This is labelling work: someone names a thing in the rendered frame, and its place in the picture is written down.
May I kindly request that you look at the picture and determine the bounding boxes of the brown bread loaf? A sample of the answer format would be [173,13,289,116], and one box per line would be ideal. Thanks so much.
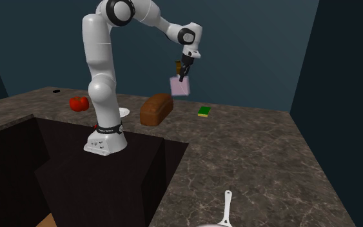
[139,93,175,127]

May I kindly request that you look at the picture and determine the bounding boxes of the dark robot stand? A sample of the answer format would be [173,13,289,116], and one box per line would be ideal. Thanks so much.
[34,117,190,227]

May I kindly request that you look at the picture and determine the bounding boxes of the pale pink cube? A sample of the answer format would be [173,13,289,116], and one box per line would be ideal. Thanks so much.
[169,75,191,97]

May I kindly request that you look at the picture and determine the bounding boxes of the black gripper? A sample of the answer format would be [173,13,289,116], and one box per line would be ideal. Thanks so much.
[179,54,195,83]

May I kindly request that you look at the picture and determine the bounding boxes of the red bell pepper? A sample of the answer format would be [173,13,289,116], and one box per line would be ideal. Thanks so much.
[69,95,90,113]

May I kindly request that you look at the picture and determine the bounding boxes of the green and yellow sponge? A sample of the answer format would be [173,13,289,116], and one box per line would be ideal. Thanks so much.
[197,106,212,118]

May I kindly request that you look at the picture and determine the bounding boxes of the white handled pan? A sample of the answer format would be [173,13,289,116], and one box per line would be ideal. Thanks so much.
[194,190,234,227]

